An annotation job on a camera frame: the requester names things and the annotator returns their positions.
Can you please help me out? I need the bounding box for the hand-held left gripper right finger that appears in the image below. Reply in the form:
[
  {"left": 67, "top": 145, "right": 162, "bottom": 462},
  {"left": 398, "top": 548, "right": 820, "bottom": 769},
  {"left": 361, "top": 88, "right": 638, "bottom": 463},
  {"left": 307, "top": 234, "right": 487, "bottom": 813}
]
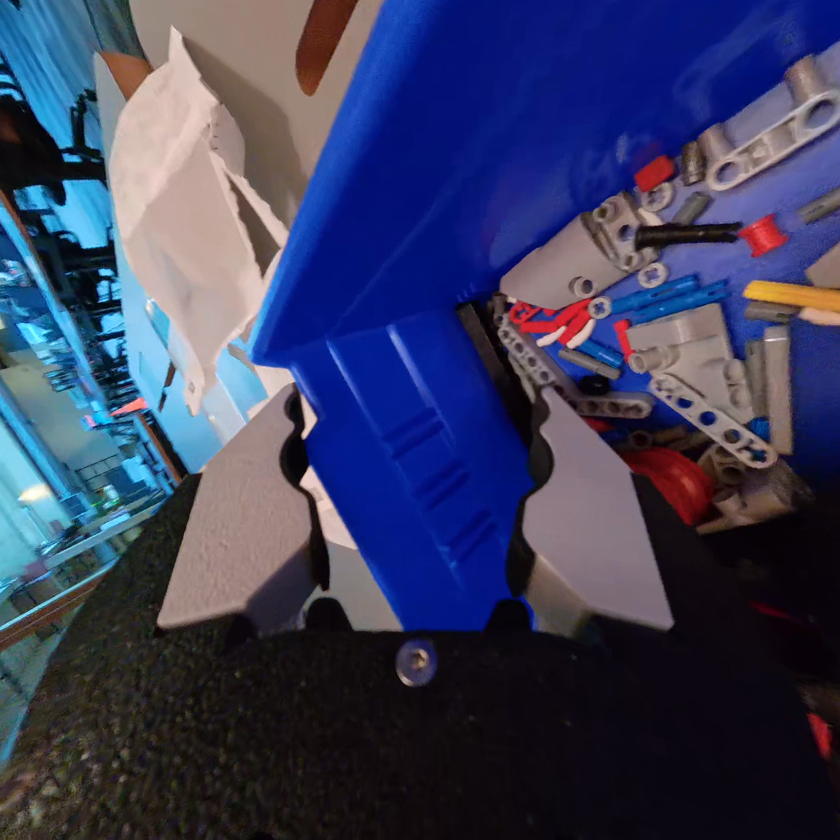
[{"left": 507, "top": 387, "right": 677, "bottom": 639}]

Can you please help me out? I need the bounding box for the blue parts bin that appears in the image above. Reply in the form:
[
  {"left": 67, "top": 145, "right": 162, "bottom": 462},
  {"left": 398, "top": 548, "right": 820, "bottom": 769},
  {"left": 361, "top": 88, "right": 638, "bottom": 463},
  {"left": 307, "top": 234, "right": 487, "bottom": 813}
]
[{"left": 249, "top": 0, "right": 840, "bottom": 634}]

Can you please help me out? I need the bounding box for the pile of toy brick pieces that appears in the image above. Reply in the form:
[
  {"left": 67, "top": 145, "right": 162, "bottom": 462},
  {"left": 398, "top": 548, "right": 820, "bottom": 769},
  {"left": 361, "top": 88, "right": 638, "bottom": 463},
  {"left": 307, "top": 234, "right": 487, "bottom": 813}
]
[{"left": 459, "top": 52, "right": 840, "bottom": 536}]

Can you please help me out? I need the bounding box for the torn white paper bag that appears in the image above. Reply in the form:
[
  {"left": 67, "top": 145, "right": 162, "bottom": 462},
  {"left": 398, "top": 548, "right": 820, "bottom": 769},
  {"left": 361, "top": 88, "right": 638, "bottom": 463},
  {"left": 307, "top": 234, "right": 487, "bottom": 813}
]
[{"left": 108, "top": 26, "right": 309, "bottom": 414}]

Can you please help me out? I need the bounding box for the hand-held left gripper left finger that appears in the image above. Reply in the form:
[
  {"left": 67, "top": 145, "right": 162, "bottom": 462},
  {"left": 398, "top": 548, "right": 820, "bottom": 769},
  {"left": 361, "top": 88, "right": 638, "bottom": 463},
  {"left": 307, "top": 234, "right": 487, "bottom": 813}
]
[{"left": 156, "top": 384, "right": 330, "bottom": 636}]

